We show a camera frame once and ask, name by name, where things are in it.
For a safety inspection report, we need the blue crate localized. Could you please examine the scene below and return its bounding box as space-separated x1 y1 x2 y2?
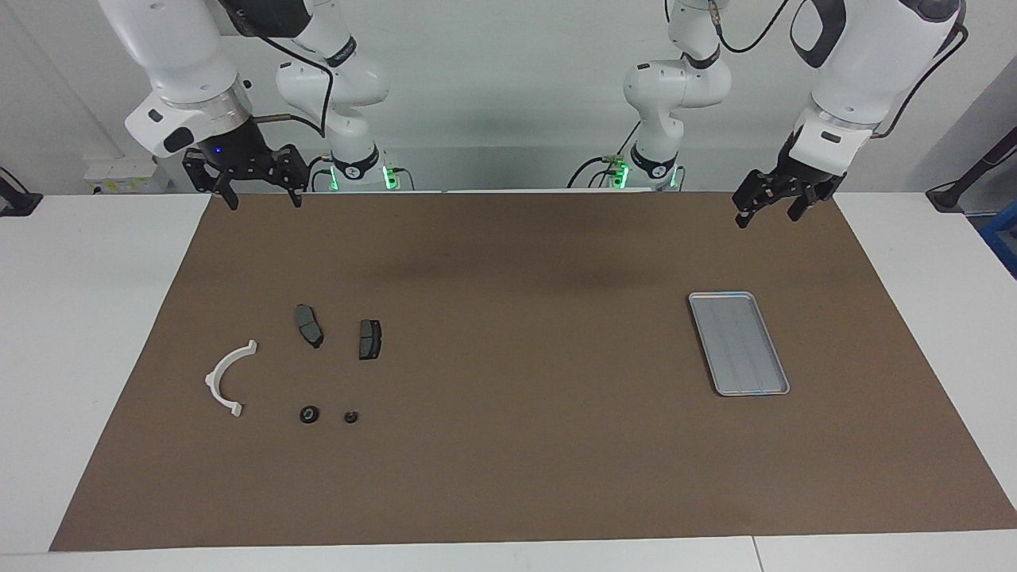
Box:
979 208 1017 279

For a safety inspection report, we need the white box with yellow label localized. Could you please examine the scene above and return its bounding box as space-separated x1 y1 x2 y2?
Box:
83 155 172 196

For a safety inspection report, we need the silver metal tray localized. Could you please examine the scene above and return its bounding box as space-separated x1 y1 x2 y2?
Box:
687 291 791 397

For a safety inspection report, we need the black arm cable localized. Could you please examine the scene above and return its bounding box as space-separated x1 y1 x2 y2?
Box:
218 0 334 140
711 0 970 140

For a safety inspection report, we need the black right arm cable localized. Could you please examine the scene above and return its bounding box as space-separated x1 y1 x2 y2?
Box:
218 0 334 140

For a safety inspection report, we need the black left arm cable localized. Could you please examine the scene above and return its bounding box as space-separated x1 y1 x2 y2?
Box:
711 0 970 140

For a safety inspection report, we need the brown table mat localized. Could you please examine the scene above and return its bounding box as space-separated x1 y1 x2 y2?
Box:
49 191 1017 552

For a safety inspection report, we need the black stand with pole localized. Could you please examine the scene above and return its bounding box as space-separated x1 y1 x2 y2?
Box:
926 127 1017 214

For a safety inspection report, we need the white curved plastic bracket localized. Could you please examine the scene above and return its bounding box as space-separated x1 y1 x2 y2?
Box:
204 339 259 419

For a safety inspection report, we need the black clamp mount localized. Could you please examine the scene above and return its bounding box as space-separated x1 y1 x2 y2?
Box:
0 167 43 217

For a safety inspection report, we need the black left base cable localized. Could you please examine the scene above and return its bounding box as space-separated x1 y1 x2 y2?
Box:
567 119 641 190

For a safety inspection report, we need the dark grey curved brake pad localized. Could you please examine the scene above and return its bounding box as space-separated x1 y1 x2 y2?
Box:
296 303 325 350

